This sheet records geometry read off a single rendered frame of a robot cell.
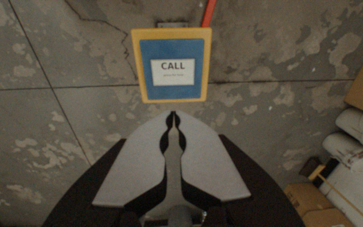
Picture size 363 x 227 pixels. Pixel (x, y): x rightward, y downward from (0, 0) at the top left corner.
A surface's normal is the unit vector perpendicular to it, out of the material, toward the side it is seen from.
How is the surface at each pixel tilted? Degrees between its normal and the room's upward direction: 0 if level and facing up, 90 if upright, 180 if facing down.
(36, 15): 0
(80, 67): 0
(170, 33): 0
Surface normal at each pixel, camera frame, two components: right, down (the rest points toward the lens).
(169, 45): 0.05, 0.51
